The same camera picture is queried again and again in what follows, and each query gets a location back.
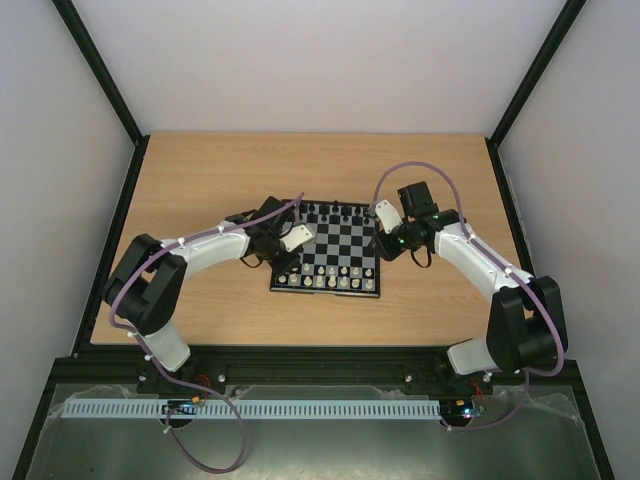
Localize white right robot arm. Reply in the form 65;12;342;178
369;182;568;392

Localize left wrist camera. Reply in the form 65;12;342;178
281;224;316;252

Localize light blue cable duct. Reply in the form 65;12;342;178
61;399;440;420

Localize black and grey chessboard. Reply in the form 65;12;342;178
270;200;381;299

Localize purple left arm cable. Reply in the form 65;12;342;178
108;192;306;472

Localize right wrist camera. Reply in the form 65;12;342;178
374;200;402;234

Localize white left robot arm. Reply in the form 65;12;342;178
102;196;314;372

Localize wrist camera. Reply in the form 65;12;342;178
374;200;402;234
281;224;316;252

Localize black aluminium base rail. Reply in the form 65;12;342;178
52;343;581;399

